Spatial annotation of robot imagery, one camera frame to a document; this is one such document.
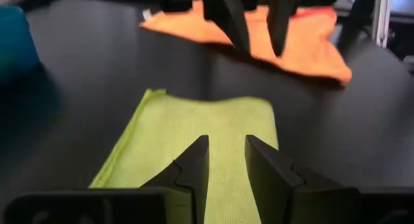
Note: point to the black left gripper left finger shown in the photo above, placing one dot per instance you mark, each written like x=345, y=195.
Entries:
x=191, y=172

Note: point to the green microfiber towel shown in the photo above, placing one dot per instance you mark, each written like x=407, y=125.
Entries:
x=194, y=120

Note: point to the silver aluminium bracket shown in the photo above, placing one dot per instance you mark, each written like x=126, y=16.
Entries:
x=381, y=20

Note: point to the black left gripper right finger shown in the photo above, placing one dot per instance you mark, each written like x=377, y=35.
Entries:
x=275, y=185

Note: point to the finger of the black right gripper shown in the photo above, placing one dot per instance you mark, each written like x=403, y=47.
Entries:
x=280, y=20
x=229, y=17

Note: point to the black aluminium table frame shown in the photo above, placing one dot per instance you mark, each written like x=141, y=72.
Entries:
x=359, y=10

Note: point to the orange microfiber towel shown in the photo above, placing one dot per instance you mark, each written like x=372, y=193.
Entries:
x=307, y=49

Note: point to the teal plastic bin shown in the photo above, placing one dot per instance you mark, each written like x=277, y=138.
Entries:
x=16, y=46

